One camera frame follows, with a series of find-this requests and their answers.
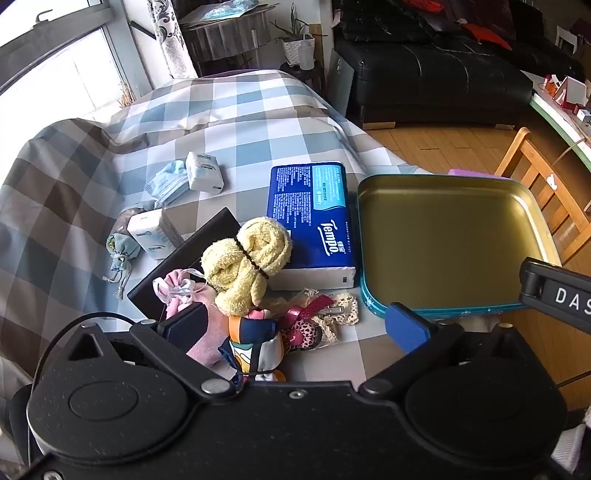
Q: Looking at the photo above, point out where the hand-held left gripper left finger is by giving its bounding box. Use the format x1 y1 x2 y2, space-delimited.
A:
69 305 237 401

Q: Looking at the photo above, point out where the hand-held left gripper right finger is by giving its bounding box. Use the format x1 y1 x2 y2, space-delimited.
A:
359 303 526 400

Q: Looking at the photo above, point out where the pink drawstring pouch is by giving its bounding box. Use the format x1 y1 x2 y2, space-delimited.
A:
152 270 232 367

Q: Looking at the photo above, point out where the orange navy printed cloth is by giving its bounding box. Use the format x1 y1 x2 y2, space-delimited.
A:
219 309 284 384

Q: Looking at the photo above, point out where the lace ribbon hair clip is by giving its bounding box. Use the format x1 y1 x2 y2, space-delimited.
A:
295 289 360 343

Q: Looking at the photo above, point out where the yellow towel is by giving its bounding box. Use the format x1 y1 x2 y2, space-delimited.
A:
201 218 294 317

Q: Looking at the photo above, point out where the white tissue packet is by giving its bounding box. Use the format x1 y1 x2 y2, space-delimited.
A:
127 209 185 259
185 151 225 192

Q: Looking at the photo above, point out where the light blue printed pouch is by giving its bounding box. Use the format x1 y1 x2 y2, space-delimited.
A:
102 233 141 284

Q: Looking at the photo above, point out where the gold tin tray teal rim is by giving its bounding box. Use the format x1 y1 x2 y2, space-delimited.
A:
356 174 563 320

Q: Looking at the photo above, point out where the leopard print hair bow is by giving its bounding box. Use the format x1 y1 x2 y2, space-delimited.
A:
279 318 325 354

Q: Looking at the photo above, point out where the blue face mask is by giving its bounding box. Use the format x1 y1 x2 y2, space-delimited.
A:
144 160 191 204

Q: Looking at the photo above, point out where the black box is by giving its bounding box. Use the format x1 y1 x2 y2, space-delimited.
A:
127 207 243 319

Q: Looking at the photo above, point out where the wooden chair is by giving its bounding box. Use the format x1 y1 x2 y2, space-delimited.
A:
494 127 591 266

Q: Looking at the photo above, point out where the blue tissue pack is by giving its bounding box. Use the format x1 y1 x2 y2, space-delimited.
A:
266 161 358 291

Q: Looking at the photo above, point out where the green edged counter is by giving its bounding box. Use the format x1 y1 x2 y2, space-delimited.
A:
522 69 591 171

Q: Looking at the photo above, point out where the white box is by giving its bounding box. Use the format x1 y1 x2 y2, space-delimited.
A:
554 76 589 108

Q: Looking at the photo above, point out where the checkered tablecloth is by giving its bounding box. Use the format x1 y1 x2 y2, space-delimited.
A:
0 69 435 462

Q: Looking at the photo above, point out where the leaning glass pane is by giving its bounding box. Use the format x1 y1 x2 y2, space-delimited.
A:
328 48 356 118

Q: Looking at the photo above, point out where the black leather sofa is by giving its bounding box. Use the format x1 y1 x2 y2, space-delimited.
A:
332 0 585 131

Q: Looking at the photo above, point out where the dark round plant stand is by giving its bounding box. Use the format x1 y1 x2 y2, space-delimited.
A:
279 62 326 93

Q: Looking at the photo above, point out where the window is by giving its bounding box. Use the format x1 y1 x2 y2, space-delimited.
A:
0 0 153 121

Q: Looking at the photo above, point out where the round table with cloth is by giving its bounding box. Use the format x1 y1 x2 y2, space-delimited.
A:
179 0 280 77

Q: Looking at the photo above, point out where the patterned white curtain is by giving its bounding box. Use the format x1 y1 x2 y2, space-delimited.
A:
147 0 199 79

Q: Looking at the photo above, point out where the potted plant white pot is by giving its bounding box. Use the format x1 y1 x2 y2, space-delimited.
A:
270 4 324 66

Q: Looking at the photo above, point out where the light blue packet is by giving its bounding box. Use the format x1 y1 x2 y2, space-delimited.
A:
198 0 259 20

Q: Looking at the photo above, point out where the black cable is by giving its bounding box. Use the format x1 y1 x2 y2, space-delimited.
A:
27 311 139 462

